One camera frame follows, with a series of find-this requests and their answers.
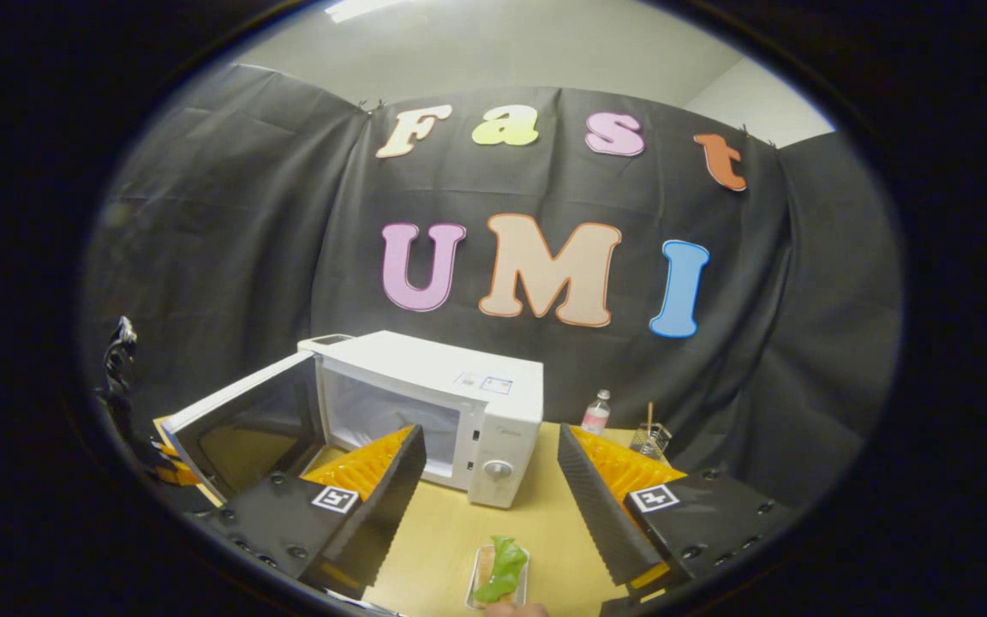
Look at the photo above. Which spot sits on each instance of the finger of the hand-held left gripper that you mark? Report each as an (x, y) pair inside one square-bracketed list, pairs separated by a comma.
[(175, 463)]

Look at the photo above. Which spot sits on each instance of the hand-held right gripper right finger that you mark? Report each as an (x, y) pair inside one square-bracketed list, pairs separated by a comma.
[(596, 506)]

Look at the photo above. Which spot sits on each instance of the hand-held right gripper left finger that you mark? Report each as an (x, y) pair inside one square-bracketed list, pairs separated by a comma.
[(386, 514)]

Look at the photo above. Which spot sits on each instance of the lettuce sandwich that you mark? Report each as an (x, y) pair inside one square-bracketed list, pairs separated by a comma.
[(506, 566)]

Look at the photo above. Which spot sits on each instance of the white microwave oven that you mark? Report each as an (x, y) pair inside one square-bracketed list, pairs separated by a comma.
[(502, 403)]

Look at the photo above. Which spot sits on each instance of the clear glass jar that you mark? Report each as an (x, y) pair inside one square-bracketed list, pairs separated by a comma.
[(652, 444)]

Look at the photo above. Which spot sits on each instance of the small pink label bottle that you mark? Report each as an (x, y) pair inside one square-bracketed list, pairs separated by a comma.
[(596, 417)]

